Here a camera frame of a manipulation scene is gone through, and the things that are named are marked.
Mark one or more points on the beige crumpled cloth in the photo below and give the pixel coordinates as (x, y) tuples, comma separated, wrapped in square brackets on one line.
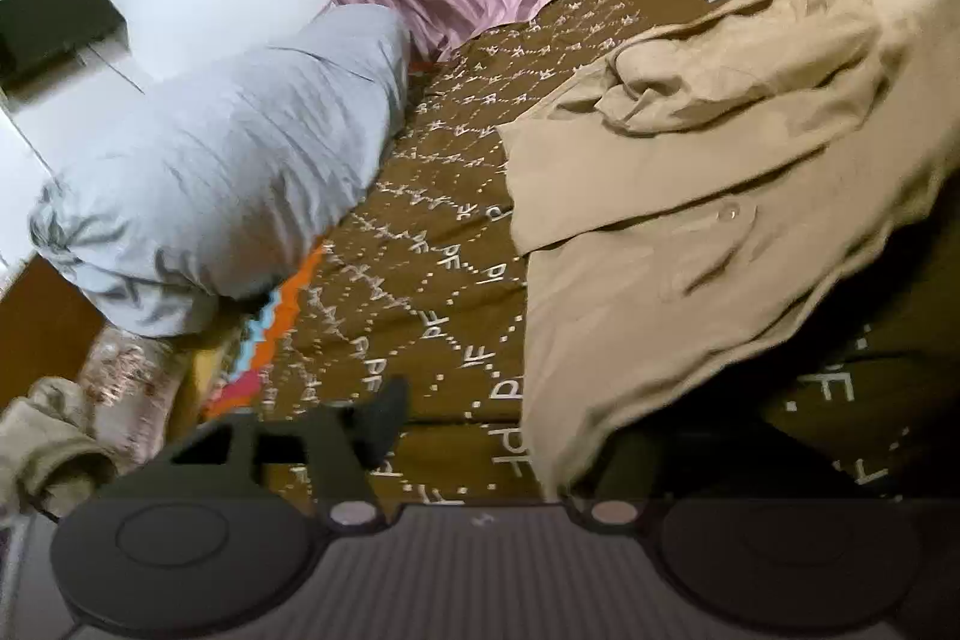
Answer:
[(45, 445)]

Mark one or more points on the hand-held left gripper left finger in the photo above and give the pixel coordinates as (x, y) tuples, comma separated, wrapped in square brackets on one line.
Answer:
[(379, 430)]

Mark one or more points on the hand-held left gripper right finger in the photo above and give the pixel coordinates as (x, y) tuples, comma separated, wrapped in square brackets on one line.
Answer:
[(615, 497)]

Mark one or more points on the floral patterned pillow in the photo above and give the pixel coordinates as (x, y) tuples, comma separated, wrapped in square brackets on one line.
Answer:
[(135, 385)]

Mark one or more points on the wooden headboard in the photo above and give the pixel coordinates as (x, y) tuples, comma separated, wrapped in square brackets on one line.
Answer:
[(45, 325)]

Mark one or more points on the colourful printed blanket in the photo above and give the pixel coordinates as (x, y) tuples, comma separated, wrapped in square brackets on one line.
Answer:
[(435, 280)]

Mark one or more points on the beige hooded jacket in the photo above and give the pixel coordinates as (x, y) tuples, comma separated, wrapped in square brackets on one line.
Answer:
[(712, 197)]

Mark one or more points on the grey bedding bundle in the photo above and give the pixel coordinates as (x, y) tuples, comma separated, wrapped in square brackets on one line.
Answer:
[(217, 175)]

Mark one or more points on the black wall television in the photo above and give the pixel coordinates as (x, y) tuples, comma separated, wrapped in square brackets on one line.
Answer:
[(52, 25)]

